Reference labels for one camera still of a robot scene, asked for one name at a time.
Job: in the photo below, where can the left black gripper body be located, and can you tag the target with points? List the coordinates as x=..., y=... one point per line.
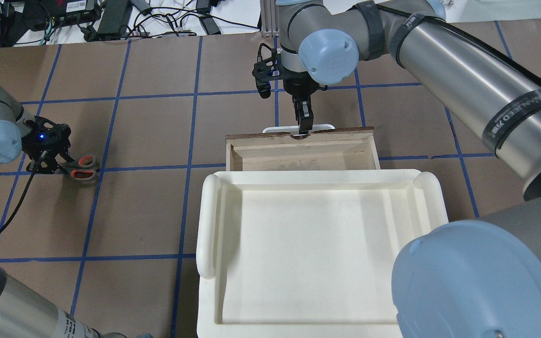
x=48, y=151

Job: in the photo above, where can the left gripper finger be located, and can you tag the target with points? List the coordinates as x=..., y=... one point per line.
x=38, y=166
x=59, y=166

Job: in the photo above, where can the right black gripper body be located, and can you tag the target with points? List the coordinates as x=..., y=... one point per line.
x=300, y=89

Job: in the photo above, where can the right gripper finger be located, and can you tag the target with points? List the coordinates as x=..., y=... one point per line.
x=306, y=117
x=297, y=108

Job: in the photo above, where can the grey orange scissors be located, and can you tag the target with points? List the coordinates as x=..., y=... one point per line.
x=82, y=170

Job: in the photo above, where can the wooden drawer with white handle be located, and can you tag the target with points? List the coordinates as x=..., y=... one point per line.
x=329, y=149

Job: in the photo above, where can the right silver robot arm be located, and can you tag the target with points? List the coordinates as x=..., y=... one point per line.
x=469, y=278

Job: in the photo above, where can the cream plastic storage box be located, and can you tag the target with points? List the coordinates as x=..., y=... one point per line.
x=307, y=254

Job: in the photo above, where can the black power adapter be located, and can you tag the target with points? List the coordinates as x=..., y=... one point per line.
x=114, y=20

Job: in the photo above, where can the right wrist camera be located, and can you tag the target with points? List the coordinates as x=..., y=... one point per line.
x=266, y=70

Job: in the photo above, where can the aluminium frame post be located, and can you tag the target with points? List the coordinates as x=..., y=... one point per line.
x=269, y=18

